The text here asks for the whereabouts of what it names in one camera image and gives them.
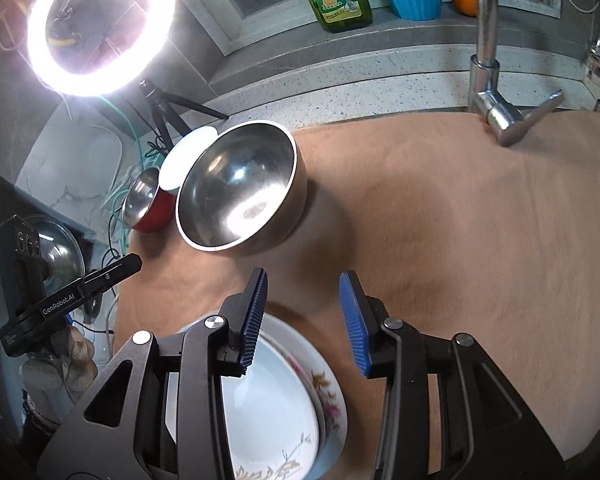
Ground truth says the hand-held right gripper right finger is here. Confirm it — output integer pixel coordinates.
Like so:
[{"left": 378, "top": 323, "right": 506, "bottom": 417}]
[{"left": 339, "top": 270, "right": 566, "bottom": 480}]

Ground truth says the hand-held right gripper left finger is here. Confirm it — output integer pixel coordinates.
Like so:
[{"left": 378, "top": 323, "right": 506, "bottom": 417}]
[{"left": 36, "top": 267, "right": 269, "bottom": 480}]

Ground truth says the metal sprayer hose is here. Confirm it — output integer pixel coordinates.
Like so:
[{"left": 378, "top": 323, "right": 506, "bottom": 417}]
[{"left": 582, "top": 7, "right": 600, "bottom": 88}]

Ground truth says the glass pot lid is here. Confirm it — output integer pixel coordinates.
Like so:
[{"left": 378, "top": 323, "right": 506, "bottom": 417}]
[{"left": 30, "top": 215, "right": 87, "bottom": 281}]

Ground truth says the red steel bowl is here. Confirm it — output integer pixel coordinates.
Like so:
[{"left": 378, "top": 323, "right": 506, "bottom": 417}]
[{"left": 121, "top": 167, "right": 178, "bottom": 233}]

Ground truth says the white ceramic bowl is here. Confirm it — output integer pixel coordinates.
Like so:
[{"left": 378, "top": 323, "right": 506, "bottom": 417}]
[{"left": 158, "top": 127, "right": 217, "bottom": 192}]

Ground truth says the pink floral white plate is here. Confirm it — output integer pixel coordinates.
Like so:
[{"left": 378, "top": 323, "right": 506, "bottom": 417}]
[
  {"left": 177, "top": 312, "right": 349, "bottom": 480},
  {"left": 260, "top": 330, "right": 338, "bottom": 461}
]

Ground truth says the white cable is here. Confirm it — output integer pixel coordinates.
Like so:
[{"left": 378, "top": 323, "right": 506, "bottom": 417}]
[{"left": 65, "top": 95, "right": 136, "bottom": 201}]

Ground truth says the teal cable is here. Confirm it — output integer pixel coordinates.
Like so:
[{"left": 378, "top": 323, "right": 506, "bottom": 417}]
[{"left": 100, "top": 95, "right": 151, "bottom": 261}]

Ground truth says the person's left forearm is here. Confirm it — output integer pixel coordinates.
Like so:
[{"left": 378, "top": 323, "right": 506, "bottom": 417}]
[{"left": 20, "top": 390, "right": 81, "bottom": 461}]

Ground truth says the ring light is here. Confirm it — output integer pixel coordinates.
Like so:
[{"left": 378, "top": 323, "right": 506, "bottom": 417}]
[{"left": 26, "top": 0, "right": 177, "bottom": 96}]

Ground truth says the chrome faucet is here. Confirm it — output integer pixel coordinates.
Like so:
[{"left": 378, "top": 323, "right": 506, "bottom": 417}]
[{"left": 467, "top": 0, "right": 566, "bottom": 147}]

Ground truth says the large stainless steel bowl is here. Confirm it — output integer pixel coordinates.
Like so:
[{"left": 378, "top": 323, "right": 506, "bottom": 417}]
[{"left": 175, "top": 120, "right": 309, "bottom": 255}]

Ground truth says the brown cloth mat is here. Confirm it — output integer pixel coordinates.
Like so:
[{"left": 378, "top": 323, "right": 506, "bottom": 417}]
[{"left": 112, "top": 110, "right": 600, "bottom": 480}]

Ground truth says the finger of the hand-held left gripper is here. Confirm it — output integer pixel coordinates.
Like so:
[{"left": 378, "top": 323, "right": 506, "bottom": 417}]
[{"left": 77, "top": 253, "right": 143, "bottom": 311}]

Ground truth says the person's left hand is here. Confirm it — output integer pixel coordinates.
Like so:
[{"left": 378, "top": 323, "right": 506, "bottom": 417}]
[{"left": 19, "top": 325, "right": 99, "bottom": 393}]

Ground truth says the white deep plate leaf print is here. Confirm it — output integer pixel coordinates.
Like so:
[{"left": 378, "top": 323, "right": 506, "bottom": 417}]
[{"left": 220, "top": 335, "right": 326, "bottom": 480}]

